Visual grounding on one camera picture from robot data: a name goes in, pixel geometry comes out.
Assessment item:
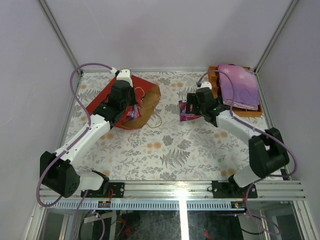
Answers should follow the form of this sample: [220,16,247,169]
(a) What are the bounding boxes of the purple candy bag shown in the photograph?
[178,100,202,122]
[125,98,144,121]

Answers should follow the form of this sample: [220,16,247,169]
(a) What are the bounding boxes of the red paper bag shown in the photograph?
[86,75,161,130]

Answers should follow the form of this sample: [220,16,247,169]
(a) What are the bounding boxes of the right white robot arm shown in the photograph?
[185,87,290,198]

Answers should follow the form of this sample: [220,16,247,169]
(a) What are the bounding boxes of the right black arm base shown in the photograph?
[211,180,249,199]

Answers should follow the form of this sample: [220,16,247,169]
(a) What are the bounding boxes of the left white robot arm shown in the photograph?
[39,79,137,198]

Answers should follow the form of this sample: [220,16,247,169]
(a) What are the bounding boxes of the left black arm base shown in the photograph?
[86,182,125,199]

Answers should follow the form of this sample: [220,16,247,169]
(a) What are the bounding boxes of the wooden compartment tray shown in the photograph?
[208,66,263,117]

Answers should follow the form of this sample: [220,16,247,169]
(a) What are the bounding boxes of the purple star cloth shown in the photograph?
[218,64,260,111]

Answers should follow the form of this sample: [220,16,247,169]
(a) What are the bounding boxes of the floral table mat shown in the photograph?
[54,70,285,181]

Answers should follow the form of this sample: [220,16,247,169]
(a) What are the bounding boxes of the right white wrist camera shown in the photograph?
[196,80,212,90]

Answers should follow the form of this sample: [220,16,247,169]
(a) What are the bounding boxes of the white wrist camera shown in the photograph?
[196,80,212,90]
[110,67,134,88]

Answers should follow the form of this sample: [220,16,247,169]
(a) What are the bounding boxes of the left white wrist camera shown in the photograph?
[110,67,134,88]

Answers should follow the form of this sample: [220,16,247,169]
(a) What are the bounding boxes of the blue slotted cable duct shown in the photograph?
[52,199,245,211]

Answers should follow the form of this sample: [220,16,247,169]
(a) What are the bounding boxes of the aluminium front rail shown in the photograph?
[37,179,307,200]

